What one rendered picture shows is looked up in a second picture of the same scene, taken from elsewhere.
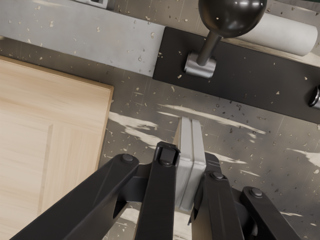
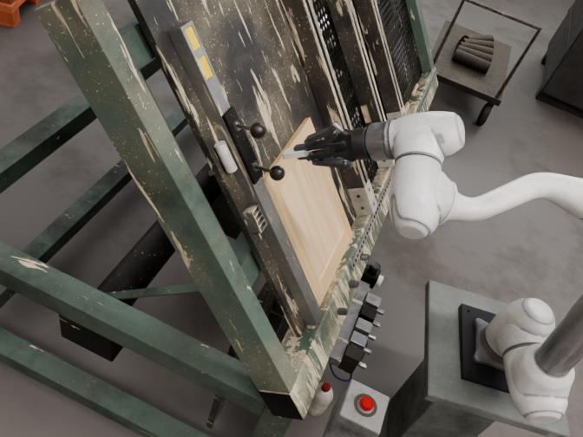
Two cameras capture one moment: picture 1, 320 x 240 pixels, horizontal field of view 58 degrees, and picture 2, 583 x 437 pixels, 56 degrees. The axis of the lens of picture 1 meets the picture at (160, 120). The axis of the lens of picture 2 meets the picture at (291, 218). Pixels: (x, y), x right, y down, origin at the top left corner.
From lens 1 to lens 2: 127 cm
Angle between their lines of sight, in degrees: 45
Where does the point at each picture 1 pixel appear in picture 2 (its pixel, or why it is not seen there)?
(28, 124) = (283, 193)
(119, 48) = (263, 189)
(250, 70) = (245, 152)
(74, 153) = not seen: hidden behind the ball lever
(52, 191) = (289, 166)
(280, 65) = (240, 146)
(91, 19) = (264, 203)
